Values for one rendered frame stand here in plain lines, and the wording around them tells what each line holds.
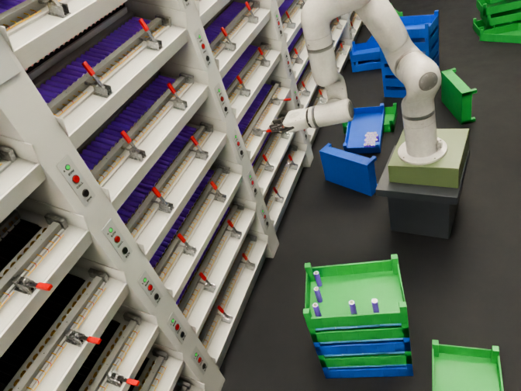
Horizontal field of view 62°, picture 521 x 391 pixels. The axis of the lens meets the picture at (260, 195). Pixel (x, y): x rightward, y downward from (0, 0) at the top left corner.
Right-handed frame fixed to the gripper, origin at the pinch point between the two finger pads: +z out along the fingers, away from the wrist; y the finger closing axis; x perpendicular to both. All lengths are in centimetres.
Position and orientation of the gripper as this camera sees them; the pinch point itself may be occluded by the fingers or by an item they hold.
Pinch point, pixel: (276, 125)
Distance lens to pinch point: 176.5
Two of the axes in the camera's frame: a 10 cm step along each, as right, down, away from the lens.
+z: -8.5, 1.0, 5.2
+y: -3.4, 6.6, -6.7
